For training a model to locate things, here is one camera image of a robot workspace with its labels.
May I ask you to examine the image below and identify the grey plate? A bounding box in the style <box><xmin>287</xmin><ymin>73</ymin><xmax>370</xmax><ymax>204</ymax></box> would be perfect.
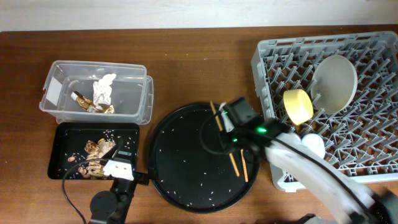
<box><xmin>310</xmin><ymin>55</ymin><xmax>358</xmax><ymax>114</ymax></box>

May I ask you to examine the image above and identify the grey dishwasher rack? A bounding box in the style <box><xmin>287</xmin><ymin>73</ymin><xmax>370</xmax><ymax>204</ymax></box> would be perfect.
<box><xmin>251</xmin><ymin>31</ymin><xmax>397</xmax><ymax>183</ymax></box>

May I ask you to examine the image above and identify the pink cup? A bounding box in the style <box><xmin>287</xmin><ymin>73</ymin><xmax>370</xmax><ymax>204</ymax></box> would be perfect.
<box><xmin>284</xmin><ymin>133</ymin><xmax>302</xmax><ymax>144</ymax></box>

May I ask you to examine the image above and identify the clear plastic bin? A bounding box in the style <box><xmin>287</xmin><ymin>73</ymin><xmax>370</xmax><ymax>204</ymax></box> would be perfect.
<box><xmin>39</xmin><ymin>60</ymin><xmax>154</xmax><ymax>125</ymax></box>

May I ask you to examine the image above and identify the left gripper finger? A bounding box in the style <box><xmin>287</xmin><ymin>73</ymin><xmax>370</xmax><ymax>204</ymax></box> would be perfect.
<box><xmin>133</xmin><ymin>161</ymin><xmax>157</xmax><ymax>185</ymax></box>
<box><xmin>108</xmin><ymin>139</ymin><xmax>123</xmax><ymax>159</ymax></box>

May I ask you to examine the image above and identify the gold foil wrapper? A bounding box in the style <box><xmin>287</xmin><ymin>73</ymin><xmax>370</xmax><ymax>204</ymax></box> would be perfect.
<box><xmin>71</xmin><ymin>91</ymin><xmax>115</xmax><ymax>114</ymax></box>

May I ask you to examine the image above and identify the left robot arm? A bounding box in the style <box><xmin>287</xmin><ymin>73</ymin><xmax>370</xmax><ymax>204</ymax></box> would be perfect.
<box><xmin>89</xmin><ymin>140</ymin><xmax>157</xmax><ymax>224</ymax></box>

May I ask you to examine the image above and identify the yellow bowl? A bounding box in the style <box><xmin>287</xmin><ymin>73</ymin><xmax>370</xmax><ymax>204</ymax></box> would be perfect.
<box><xmin>283</xmin><ymin>89</ymin><xmax>313</xmax><ymax>125</ymax></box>

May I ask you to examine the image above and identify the white napkin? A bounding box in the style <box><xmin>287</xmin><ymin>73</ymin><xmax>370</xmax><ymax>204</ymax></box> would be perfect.
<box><xmin>93</xmin><ymin>73</ymin><xmax>117</xmax><ymax>110</ymax></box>

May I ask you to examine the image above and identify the blue cup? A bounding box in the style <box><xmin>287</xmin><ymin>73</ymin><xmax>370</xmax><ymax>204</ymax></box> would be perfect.
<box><xmin>302</xmin><ymin>134</ymin><xmax>326</xmax><ymax>159</ymax></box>

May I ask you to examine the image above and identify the round black tray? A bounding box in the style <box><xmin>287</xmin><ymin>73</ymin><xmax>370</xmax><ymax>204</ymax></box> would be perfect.
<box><xmin>147</xmin><ymin>103</ymin><xmax>259</xmax><ymax>213</ymax></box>

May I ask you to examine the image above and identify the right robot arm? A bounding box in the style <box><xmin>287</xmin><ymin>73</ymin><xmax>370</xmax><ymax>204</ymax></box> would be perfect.
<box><xmin>223</xmin><ymin>119</ymin><xmax>397</xmax><ymax>223</ymax></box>

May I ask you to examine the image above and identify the black rectangular tray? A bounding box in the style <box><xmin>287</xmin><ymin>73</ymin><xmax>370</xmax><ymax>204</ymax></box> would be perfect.
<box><xmin>47</xmin><ymin>123</ymin><xmax>139</xmax><ymax>179</ymax></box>

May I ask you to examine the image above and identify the wooden chopstick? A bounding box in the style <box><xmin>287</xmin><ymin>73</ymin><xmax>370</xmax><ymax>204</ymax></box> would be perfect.
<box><xmin>240</xmin><ymin>149</ymin><xmax>249</xmax><ymax>183</ymax></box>
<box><xmin>210</xmin><ymin>100</ymin><xmax>240</xmax><ymax>177</ymax></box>

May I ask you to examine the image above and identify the food scraps pile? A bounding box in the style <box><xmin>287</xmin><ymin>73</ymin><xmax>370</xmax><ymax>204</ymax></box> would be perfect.
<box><xmin>68</xmin><ymin>138</ymin><xmax>116</xmax><ymax>180</ymax></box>

